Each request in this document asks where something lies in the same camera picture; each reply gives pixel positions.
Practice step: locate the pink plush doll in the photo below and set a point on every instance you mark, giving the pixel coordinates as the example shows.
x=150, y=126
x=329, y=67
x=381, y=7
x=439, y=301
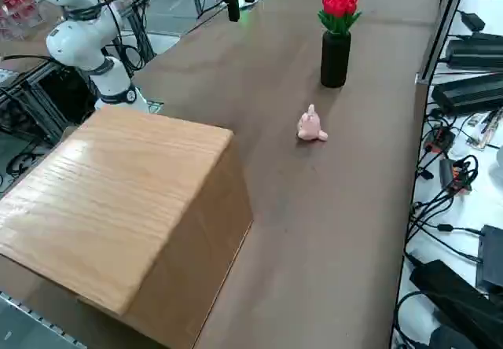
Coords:
x=309, y=129

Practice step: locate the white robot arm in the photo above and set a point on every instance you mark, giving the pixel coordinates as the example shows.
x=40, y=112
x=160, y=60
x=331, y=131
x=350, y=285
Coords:
x=74, y=46

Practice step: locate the red tulip bouquet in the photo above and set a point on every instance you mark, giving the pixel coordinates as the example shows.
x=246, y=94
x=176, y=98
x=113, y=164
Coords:
x=341, y=1

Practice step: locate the black cylindrical vase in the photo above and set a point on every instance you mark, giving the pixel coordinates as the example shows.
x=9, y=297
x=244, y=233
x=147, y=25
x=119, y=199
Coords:
x=335, y=60

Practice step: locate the clear shelf with red packets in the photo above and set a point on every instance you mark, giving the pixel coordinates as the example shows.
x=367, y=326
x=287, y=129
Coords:
x=17, y=9

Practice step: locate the wooden drawer box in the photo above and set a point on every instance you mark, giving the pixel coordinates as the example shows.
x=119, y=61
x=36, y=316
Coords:
x=118, y=192

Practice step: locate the small black power adapter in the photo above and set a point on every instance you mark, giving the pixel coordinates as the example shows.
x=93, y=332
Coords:
x=473, y=20

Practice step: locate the large black power adapter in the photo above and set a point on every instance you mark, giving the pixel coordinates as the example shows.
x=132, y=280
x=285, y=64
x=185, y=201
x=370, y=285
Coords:
x=475, y=52
x=467, y=93

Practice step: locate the orange and black device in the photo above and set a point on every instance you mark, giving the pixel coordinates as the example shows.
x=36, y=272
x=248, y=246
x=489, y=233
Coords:
x=456, y=178
x=440, y=138

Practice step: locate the bare circuit board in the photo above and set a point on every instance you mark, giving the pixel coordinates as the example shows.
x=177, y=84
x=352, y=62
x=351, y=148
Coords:
x=485, y=129

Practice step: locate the dark grey box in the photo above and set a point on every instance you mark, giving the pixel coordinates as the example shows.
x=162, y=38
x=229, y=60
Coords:
x=493, y=254

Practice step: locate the aluminium frame post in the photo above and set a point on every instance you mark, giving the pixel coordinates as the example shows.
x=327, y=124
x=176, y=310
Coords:
x=440, y=30

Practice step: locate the aluminium rail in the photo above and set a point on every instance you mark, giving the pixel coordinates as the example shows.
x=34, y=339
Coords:
x=35, y=321

